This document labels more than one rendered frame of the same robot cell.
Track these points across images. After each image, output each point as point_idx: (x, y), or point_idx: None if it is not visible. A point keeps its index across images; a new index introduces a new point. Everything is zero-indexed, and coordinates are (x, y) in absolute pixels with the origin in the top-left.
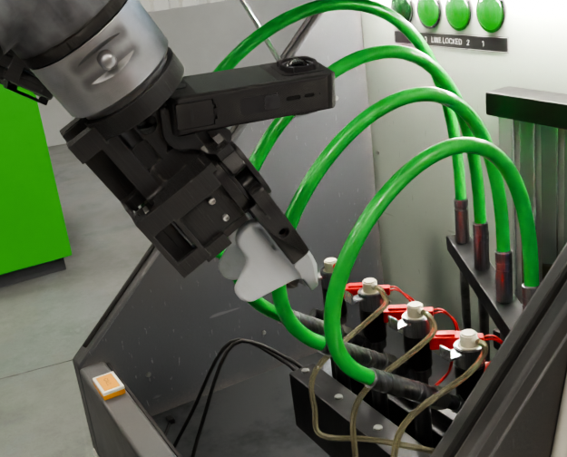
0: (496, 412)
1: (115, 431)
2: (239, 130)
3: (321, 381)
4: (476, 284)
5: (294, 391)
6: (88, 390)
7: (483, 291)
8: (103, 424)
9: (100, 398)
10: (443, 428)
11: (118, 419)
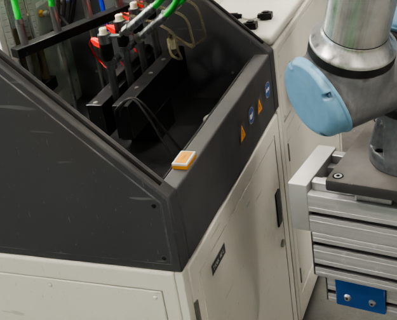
0: None
1: (208, 151)
2: None
3: (127, 96)
4: (73, 29)
5: (131, 113)
6: (186, 184)
7: (82, 24)
8: (198, 181)
9: (195, 160)
10: (136, 65)
11: (205, 143)
